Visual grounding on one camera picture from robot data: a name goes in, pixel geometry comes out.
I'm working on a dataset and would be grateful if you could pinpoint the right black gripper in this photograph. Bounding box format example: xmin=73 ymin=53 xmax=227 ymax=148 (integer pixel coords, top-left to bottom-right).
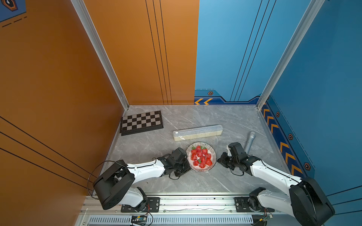
xmin=215 ymin=152 xmax=239 ymax=170

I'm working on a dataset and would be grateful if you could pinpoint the cream plastic wrap dispenser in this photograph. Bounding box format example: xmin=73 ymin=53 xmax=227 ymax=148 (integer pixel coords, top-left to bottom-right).
xmin=173 ymin=125 xmax=223 ymax=141

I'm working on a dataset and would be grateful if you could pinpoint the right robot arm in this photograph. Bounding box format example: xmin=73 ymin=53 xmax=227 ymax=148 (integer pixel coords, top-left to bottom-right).
xmin=217 ymin=142 xmax=335 ymax=226

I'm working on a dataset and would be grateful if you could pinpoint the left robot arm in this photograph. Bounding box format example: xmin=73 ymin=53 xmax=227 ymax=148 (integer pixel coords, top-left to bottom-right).
xmin=93 ymin=148 xmax=190 ymax=212

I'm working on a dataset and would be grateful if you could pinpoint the striped ceramic plate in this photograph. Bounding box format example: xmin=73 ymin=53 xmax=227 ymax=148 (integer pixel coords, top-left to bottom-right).
xmin=186 ymin=142 xmax=217 ymax=172

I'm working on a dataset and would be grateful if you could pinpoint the red strawberries pile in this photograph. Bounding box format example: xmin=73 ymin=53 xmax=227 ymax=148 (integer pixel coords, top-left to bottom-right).
xmin=190 ymin=145 xmax=213 ymax=169

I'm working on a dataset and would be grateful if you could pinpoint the grey cylindrical marker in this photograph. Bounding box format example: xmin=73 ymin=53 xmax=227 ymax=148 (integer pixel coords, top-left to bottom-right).
xmin=244 ymin=131 xmax=255 ymax=154

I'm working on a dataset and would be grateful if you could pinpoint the black white chessboard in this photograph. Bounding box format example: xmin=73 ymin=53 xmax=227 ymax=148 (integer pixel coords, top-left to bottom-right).
xmin=120 ymin=111 xmax=164 ymax=136

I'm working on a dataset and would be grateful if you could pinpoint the right circuit board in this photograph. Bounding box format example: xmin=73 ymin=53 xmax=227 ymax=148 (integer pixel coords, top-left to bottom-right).
xmin=254 ymin=214 xmax=273 ymax=226

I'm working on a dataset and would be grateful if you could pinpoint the circuit board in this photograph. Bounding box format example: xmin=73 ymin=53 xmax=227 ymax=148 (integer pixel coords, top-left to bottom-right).
xmin=254 ymin=214 xmax=273 ymax=226
xmin=130 ymin=215 xmax=148 ymax=226

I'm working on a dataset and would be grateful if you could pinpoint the left circuit board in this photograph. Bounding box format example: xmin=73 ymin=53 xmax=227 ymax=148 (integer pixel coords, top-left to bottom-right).
xmin=130 ymin=215 xmax=148 ymax=226

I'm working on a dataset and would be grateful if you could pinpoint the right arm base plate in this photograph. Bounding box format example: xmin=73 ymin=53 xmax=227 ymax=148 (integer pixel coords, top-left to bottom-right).
xmin=234 ymin=196 xmax=265 ymax=212

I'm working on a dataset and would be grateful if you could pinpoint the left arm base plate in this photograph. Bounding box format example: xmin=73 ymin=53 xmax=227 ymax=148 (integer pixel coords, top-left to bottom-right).
xmin=121 ymin=197 xmax=160 ymax=213

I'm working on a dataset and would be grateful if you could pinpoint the aluminium front rail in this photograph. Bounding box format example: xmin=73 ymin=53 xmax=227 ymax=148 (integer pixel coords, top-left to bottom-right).
xmin=75 ymin=193 xmax=299 ymax=226

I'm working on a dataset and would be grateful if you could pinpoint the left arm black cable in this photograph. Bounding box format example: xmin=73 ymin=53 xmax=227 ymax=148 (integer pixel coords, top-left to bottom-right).
xmin=87 ymin=160 xmax=119 ymax=198

